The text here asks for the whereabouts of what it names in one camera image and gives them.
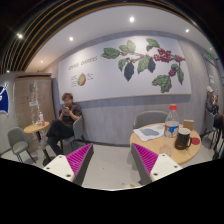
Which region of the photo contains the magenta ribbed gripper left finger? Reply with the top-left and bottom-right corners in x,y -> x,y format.
42,143 -> 95,187

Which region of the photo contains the brown cardboard box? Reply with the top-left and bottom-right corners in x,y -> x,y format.
183,120 -> 194,131

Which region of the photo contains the seated person in black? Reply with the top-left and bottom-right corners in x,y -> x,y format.
40,93 -> 82,155

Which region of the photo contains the clear water bottle red cap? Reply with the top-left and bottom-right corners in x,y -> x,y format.
164,104 -> 179,138

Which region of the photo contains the blue wall sign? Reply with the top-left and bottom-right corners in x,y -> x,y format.
0,82 -> 9,114

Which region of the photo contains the black mug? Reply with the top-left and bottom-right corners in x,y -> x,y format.
175,128 -> 192,150

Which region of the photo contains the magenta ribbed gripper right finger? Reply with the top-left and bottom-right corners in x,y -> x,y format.
130,142 -> 183,186

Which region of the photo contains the white and blue cloth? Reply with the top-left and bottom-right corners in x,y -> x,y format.
133,125 -> 164,142

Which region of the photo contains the small bottle on side table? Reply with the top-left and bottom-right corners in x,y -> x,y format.
39,112 -> 44,124

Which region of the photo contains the grey chair under person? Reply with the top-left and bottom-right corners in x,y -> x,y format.
60,117 -> 86,147

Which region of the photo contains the coffee cherries wall mural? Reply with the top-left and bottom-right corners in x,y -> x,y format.
58,36 -> 191,102

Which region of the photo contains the small round wooden table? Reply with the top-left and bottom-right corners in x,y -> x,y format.
24,122 -> 51,166

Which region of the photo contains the red round coaster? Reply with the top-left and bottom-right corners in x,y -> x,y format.
192,138 -> 200,145

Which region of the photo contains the grey chair behind table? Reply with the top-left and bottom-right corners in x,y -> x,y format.
133,110 -> 168,129

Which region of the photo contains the grey chair at left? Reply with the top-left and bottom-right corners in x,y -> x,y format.
7,127 -> 30,162

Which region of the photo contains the person in white cap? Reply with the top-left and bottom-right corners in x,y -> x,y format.
206,86 -> 219,115

